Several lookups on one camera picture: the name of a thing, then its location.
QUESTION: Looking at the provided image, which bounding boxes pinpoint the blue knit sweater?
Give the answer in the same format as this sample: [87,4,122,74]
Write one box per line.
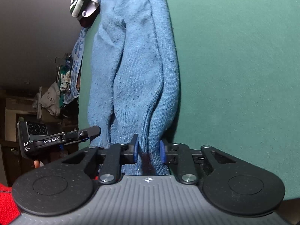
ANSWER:
[87,0,179,175]

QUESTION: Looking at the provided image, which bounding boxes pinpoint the person's left hand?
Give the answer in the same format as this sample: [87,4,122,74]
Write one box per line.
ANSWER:
[34,160,44,169]

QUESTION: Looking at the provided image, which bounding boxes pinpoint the white printed cloth bag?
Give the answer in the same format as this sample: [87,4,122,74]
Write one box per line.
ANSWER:
[39,82,61,116]

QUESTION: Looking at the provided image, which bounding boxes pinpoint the white work gloves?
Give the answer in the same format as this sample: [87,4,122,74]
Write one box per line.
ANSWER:
[59,71,71,92]

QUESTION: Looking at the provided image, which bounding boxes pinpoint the red sleeve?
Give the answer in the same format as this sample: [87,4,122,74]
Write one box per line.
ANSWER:
[0,184,20,225]

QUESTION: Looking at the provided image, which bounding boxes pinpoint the blue patterned white cloth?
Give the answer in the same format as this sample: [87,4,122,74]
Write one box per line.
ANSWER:
[64,28,87,104]

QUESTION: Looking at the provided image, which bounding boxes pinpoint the white folded garment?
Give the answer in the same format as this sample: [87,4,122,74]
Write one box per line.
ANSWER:
[77,0,99,20]

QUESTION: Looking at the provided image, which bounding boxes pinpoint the dark red folded garment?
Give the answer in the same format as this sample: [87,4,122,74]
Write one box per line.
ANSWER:
[78,0,100,28]

